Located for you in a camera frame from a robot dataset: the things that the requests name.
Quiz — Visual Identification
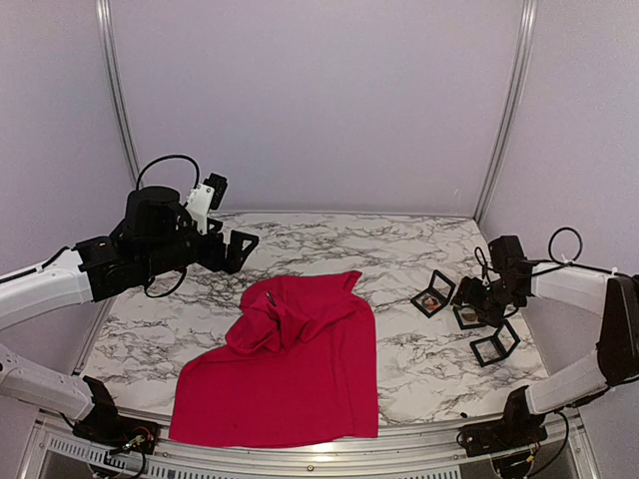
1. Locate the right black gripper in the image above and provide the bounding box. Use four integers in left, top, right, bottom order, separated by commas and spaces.
449, 276, 523, 327

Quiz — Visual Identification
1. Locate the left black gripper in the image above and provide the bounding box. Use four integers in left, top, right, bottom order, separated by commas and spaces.
140, 218, 258, 278

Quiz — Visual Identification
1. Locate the brown round brooch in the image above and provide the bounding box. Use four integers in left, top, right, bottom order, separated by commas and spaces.
421, 295, 440, 310

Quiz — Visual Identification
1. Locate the red t-shirt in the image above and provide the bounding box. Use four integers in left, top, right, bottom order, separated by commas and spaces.
169, 270, 379, 448

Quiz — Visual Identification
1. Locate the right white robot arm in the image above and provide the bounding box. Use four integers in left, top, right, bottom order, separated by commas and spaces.
451, 235, 638, 447

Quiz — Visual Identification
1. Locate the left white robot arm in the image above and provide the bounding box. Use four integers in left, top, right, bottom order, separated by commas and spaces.
1, 174, 259, 444

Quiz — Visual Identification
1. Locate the black open display box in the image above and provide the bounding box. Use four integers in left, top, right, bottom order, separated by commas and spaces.
470, 320, 521, 367
410, 269, 456, 318
452, 306, 486, 330

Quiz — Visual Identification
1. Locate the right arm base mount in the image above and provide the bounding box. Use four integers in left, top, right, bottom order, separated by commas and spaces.
456, 386, 548, 457

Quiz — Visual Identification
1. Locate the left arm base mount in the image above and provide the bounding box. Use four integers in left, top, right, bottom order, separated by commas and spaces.
73, 376, 160, 454

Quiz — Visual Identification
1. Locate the left aluminium frame post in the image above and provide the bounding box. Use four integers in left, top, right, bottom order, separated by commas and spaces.
95, 0, 141, 190

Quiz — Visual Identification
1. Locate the aluminium frame post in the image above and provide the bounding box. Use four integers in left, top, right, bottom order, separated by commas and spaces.
95, 0, 141, 190
473, 0, 539, 226

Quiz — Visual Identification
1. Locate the right aluminium frame post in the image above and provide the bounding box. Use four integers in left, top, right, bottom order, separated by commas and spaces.
473, 0, 539, 226

